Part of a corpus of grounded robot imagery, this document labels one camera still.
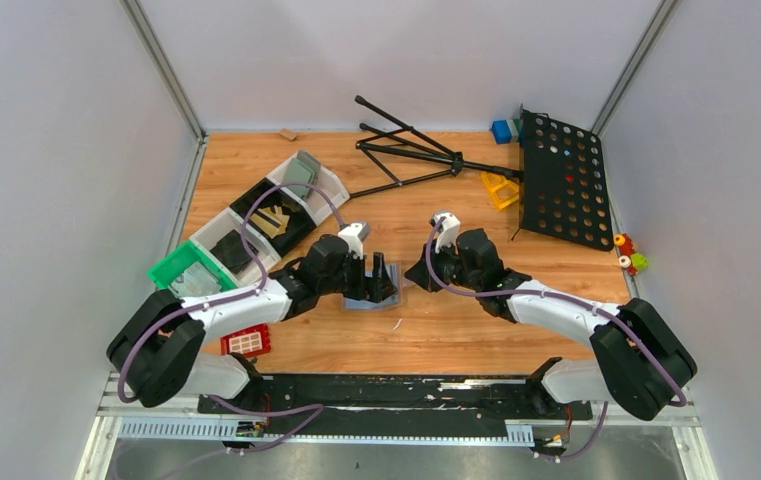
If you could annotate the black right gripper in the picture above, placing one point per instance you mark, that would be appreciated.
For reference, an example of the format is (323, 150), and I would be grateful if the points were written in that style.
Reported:
(438, 270)

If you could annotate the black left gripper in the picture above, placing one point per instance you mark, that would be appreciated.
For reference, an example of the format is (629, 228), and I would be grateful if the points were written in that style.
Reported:
(367, 283)

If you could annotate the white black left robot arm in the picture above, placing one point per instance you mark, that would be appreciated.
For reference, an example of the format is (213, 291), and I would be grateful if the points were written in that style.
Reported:
(158, 352)

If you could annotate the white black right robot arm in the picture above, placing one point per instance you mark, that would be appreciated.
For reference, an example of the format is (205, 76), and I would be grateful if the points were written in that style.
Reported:
(639, 363)

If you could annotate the black plastic bin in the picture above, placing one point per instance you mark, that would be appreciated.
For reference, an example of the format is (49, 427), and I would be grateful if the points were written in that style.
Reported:
(299, 226)

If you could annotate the white bin far end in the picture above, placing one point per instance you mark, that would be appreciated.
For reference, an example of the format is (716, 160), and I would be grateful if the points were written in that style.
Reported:
(328, 182)

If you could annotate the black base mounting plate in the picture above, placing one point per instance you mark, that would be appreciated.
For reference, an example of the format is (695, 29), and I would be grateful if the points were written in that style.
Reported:
(442, 406)

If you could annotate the tan black item in bin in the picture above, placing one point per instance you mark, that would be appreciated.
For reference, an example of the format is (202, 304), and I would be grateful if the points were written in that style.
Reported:
(271, 221)

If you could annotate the black folding tripod stand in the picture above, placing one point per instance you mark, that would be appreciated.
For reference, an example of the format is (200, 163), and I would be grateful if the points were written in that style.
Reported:
(409, 143)

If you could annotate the grey green pouch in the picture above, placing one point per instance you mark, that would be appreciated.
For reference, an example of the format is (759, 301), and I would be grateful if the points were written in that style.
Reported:
(302, 170)

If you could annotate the blue toy block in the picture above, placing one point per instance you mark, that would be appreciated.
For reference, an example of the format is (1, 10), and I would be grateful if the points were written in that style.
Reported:
(506, 131)

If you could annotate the black perforated music tray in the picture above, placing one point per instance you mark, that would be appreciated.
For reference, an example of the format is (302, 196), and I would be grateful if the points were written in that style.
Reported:
(564, 187)

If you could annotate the white bin near green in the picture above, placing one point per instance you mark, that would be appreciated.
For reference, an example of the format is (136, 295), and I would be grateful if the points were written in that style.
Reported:
(228, 220)

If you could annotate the small wooden block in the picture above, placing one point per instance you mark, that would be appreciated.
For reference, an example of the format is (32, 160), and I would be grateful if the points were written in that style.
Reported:
(288, 134)

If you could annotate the clear packet in green bin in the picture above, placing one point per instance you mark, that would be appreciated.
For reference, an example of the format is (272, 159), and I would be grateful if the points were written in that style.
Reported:
(195, 281)

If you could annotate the red yellow toy piece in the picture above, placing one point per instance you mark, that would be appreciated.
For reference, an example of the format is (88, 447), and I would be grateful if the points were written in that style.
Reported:
(624, 244)

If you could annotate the green plastic bin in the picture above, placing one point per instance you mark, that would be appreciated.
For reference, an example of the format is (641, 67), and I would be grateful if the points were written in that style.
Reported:
(189, 252)

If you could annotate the green white toy piece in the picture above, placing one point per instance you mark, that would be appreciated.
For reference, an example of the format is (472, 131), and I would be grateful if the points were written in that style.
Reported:
(634, 263)

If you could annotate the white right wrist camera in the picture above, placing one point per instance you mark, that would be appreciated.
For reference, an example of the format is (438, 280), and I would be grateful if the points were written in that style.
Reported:
(446, 226)

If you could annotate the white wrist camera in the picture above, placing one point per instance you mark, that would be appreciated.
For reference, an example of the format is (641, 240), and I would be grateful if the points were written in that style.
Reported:
(354, 234)
(446, 226)

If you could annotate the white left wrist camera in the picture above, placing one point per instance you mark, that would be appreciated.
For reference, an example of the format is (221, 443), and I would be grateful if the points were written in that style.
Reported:
(354, 234)

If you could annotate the yellow toy frame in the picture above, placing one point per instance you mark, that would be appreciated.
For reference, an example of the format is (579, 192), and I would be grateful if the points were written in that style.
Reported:
(502, 192)

